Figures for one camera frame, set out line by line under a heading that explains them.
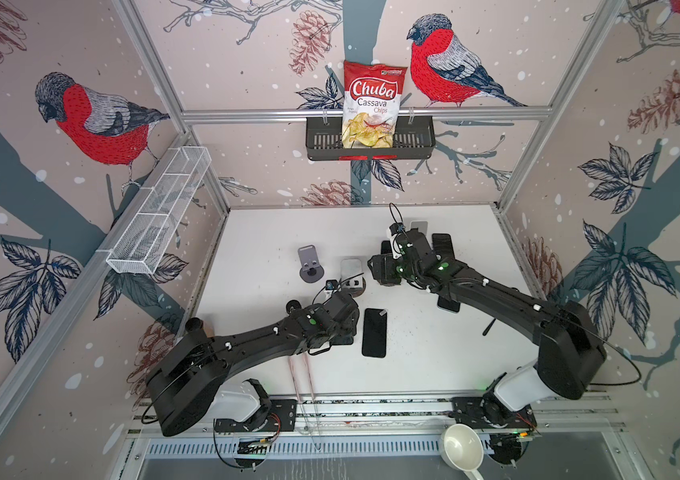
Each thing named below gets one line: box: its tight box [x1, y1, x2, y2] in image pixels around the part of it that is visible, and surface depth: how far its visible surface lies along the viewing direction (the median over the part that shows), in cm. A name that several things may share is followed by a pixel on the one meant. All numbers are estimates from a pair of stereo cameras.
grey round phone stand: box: [298, 244, 324, 283], surface depth 99 cm
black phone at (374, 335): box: [362, 308, 387, 358], surface depth 88 cm
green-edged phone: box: [329, 333, 354, 345], surface depth 85 cm
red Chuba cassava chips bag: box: [339, 60, 407, 160], surface depth 86 cm
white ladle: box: [440, 424, 484, 480], surface depth 67 cm
